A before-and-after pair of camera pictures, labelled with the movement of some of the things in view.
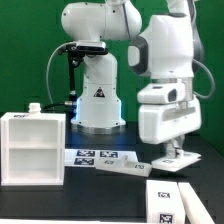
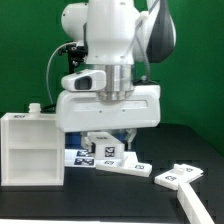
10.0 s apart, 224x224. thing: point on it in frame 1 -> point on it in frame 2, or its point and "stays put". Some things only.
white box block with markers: x=164 y=202 -> x=106 y=146
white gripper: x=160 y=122 -> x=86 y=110
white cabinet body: x=32 y=148 stays put
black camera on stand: x=77 y=51 stays put
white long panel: x=194 y=209 stays put
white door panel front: x=174 y=164 -> x=179 y=174
